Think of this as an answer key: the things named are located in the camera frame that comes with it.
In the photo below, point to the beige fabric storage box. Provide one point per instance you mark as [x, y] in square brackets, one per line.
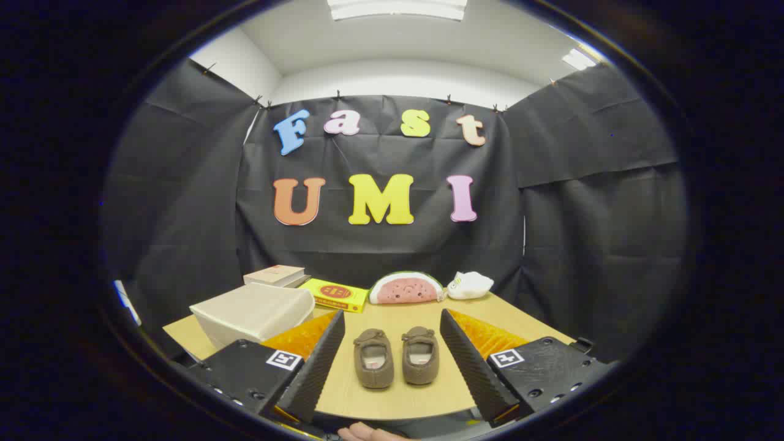
[251, 312]

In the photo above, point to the grey cover book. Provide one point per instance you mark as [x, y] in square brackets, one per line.
[301, 281]

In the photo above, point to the yellow book with red circle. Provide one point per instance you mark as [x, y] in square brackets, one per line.
[334, 294]

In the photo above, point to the white plush toy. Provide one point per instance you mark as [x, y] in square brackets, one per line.
[470, 285]

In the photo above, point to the beige cover book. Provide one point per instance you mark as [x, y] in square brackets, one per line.
[274, 274]

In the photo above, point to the ceiling light panel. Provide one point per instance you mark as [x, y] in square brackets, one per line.
[579, 59]
[398, 8]

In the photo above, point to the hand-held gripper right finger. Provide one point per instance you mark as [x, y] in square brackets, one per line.
[468, 361]

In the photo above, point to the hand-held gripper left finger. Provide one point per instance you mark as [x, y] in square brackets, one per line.
[318, 361]

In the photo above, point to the brown fuzzy slipper shoe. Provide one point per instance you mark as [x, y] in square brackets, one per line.
[373, 376]
[420, 375]

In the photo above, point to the black backdrop cloth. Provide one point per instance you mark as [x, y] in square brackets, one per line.
[392, 251]

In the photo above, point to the watermelon slice plush toy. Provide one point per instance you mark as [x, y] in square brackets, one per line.
[404, 290]

